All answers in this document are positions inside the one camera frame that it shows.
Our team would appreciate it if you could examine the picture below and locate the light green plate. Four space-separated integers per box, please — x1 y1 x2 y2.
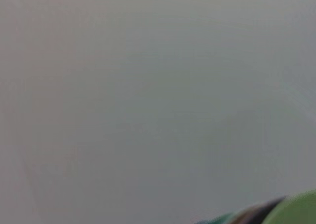
263 189 316 224

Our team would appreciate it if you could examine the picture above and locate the lilac plate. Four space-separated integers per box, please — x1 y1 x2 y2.
231 195 287 224

